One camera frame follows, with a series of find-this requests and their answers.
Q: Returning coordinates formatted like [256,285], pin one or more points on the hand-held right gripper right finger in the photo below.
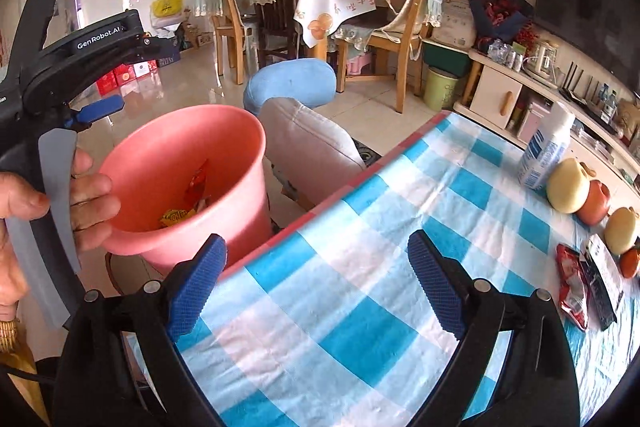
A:
[437,287]

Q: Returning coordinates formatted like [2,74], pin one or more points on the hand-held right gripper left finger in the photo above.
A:
[197,287]

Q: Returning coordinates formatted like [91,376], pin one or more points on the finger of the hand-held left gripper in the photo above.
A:
[105,106]

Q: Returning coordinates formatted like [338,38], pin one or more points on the pink plastic stool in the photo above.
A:
[150,157]

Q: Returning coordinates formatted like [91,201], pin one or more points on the yellow snack wrapper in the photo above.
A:
[175,218]

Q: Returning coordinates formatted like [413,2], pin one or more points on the small red wrapper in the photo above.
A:
[197,187]

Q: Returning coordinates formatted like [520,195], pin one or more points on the person's left hand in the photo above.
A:
[95,202]

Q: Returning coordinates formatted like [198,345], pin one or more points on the stack of red gift boxes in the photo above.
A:
[130,77]

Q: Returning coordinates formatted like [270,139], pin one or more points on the blue checkered tablecloth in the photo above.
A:
[350,257]

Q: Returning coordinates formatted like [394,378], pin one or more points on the yellow shopping bag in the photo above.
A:
[167,4]

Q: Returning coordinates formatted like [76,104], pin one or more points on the red snack packet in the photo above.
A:
[572,287]

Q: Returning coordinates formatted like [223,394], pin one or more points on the wooden chair with lace cover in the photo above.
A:
[232,32]

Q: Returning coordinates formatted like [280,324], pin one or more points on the large yellow pear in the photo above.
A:
[565,187]

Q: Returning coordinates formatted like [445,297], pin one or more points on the black and white packet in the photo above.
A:
[602,277]

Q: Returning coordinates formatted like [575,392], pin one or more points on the white bottle with blue label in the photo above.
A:
[545,147]

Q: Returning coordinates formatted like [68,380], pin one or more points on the red apple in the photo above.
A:
[595,207]

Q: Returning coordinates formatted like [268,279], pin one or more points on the beige cushion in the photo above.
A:
[310,147]

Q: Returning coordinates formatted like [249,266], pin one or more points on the blue cushion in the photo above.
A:
[290,82]

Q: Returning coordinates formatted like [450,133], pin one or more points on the dark wooden chair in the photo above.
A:
[275,27]

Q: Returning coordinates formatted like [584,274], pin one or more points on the pink storage box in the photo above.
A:
[529,119]

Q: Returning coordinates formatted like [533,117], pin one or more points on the small yellow pear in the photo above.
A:
[622,232]

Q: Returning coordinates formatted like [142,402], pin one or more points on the green waste bin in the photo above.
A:
[440,89]

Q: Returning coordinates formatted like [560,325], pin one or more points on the cream television cabinet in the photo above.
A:
[495,97]

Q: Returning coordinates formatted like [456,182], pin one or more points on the yellow straw item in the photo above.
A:
[20,387]

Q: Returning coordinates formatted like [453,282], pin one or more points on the black router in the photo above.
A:
[577,94]

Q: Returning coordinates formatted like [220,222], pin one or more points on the clear bottle pack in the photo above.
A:
[505,54]

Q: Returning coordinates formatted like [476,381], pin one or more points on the light wooden chair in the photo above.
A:
[400,42]

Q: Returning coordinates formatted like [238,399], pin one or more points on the small water bottle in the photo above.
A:
[614,104]
[603,99]

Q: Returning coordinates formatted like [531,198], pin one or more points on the white electric kettle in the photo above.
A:
[542,59]

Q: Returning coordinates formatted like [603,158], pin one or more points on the white printed bag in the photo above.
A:
[455,22]

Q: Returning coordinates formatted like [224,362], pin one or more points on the dark wrapped flower bouquet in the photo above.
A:
[495,7]

